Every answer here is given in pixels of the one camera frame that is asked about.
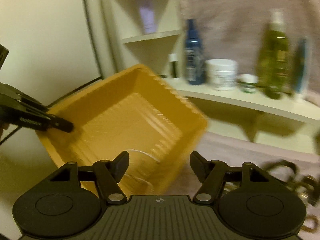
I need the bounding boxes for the white pearl necklace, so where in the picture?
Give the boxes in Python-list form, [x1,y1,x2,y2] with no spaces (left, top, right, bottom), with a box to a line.
[120,148,163,196]

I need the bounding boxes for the orange plastic tray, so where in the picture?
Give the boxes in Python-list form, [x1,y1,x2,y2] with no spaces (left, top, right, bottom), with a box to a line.
[37,64,208,196]

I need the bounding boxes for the black band watch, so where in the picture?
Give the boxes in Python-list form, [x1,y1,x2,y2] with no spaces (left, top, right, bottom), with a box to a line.
[262,159,299,182]

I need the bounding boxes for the silver face wristwatch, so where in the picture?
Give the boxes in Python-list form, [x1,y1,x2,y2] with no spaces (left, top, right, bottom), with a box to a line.
[287,175,319,207]

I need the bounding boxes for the dark bead necklace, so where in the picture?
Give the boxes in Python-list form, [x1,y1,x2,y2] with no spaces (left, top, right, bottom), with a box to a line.
[299,214,320,234]

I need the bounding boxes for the mauve towel on bed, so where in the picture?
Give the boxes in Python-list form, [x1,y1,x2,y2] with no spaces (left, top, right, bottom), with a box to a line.
[159,129,320,235]

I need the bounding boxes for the small green white jar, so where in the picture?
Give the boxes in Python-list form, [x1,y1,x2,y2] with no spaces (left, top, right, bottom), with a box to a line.
[239,74,258,94]

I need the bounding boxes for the white cream jar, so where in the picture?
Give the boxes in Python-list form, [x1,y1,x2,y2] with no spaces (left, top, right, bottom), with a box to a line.
[205,59,238,91]

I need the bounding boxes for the blue spray bottle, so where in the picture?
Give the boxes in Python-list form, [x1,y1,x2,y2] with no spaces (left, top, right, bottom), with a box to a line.
[184,19,206,86]

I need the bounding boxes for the black white lip balm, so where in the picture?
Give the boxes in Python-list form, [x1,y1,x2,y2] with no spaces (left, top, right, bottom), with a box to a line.
[168,53,178,79]

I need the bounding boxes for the green olive spray bottle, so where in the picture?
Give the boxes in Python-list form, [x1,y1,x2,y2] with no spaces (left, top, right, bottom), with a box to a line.
[256,9,290,100]

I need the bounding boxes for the blue white tube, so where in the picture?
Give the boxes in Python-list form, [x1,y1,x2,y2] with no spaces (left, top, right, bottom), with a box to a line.
[292,37,312,102]

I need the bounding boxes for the cream corner shelf unit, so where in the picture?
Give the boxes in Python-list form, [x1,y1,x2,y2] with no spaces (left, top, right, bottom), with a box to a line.
[103,0,319,154]

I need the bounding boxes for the lavender tube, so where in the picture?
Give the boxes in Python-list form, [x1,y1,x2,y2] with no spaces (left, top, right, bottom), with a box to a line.
[137,0,157,34]

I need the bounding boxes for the mauve hanging towel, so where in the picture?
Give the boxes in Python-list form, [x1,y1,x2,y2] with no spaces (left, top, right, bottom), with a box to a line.
[179,0,319,92]

